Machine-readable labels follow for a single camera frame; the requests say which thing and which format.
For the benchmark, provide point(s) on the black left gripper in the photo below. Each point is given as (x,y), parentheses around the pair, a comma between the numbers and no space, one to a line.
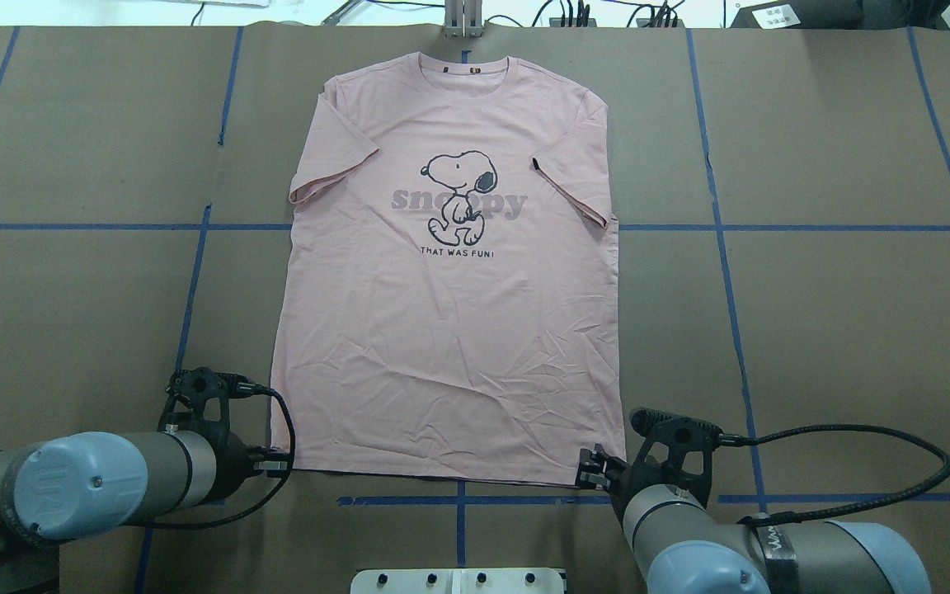
(233,467)

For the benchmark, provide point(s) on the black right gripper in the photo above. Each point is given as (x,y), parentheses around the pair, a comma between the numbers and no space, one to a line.
(628,480)

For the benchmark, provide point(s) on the pink Snoopy t-shirt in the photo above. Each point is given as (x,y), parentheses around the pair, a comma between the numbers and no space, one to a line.
(451,298)

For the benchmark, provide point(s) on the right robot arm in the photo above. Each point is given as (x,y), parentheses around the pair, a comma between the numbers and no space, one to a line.
(680,548)

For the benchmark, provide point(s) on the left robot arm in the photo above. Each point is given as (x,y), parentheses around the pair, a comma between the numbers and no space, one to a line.
(82,486)

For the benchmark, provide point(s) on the black power box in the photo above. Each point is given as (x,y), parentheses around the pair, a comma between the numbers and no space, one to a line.
(777,15)

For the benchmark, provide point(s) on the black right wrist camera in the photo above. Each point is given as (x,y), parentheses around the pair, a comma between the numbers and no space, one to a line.
(680,449)

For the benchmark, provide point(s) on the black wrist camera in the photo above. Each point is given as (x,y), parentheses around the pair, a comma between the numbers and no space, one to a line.
(680,449)
(199,400)

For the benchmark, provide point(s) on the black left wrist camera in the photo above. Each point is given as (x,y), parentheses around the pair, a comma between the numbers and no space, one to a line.
(199,400)

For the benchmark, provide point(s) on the white camera mast column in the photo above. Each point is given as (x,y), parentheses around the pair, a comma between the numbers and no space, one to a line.
(460,580)

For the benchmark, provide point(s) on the aluminium frame post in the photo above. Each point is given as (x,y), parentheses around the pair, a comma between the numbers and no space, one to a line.
(463,19)

